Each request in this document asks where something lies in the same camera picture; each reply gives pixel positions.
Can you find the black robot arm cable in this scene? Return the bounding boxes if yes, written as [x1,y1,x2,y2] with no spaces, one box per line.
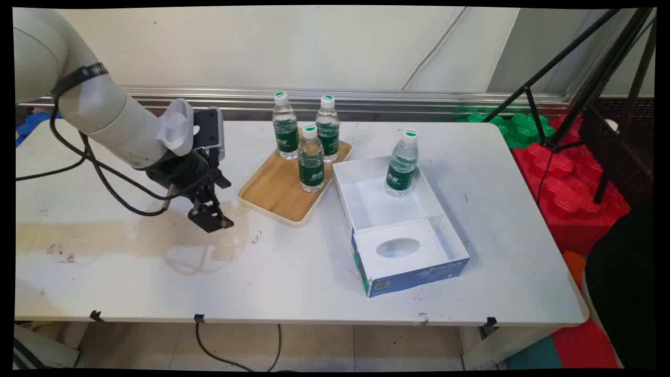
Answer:
[15,86,216,217]

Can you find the black camera tripod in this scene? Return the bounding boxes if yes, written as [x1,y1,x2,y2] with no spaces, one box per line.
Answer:
[482,7,657,205]

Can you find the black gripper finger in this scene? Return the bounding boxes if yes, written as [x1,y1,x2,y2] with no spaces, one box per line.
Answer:
[208,148,232,190]
[188,184,235,234]

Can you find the wooden tray cream rim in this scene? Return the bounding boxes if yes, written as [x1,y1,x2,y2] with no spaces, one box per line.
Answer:
[237,138,353,229]

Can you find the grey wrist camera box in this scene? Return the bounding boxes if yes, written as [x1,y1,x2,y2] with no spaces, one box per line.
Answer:
[193,107,226,162]

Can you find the white table leg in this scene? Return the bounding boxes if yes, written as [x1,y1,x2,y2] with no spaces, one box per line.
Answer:
[461,326,561,371]

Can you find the black cable under table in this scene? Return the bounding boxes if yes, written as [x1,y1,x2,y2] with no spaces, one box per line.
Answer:
[195,320,283,372]

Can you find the green plastic blocks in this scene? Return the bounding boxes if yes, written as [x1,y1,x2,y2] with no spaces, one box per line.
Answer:
[456,112,555,149]

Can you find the orange foam block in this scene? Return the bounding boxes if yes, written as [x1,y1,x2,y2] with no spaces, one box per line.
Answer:
[563,251,587,292]

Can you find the white blue cardboard box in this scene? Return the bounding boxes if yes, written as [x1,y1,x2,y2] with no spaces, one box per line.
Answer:
[332,155,471,298]

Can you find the red plastic blocks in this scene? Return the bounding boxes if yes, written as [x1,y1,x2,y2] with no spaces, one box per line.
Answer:
[511,114,631,255]

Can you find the black round seat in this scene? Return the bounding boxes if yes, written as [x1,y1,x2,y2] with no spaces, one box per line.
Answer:
[584,199,657,370]

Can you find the aluminium wall rail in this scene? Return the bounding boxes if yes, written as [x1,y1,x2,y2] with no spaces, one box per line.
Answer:
[16,86,655,122]

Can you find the water bottle green label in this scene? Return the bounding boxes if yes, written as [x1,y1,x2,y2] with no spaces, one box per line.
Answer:
[315,95,340,164]
[297,125,325,193]
[385,130,420,198]
[272,92,299,161]

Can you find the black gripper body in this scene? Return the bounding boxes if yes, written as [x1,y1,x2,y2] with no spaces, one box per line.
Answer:
[146,148,220,206]

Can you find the black strap on arm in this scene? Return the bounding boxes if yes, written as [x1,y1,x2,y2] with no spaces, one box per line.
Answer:
[51,62,109,98]

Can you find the teal floor mat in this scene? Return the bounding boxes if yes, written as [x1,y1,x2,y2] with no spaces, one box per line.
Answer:
[504,335,563,370]

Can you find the red floor mat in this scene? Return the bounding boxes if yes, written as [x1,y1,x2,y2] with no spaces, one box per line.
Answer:
[551,318,619,369]

